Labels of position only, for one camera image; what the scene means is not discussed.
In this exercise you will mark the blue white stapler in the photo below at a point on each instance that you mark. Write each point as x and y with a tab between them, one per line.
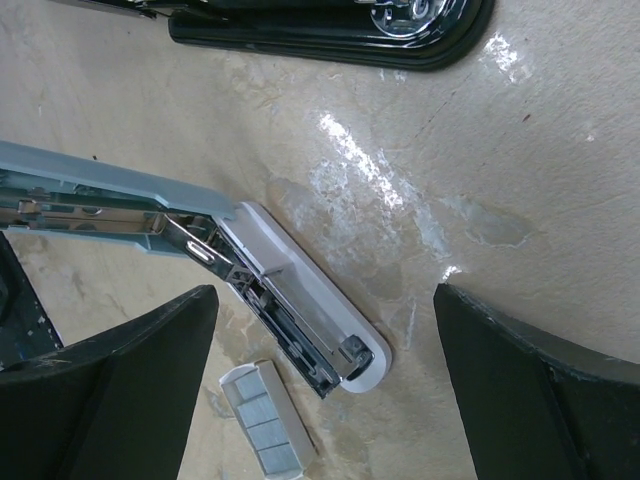
321	332

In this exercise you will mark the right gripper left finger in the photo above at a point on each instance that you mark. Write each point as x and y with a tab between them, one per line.
117	405

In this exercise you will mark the staple tray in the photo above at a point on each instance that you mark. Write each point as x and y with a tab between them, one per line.
268	419

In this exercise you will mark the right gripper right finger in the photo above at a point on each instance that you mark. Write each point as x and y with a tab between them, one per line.
534	405

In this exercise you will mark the black stapler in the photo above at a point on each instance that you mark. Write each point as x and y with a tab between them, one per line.
421	36

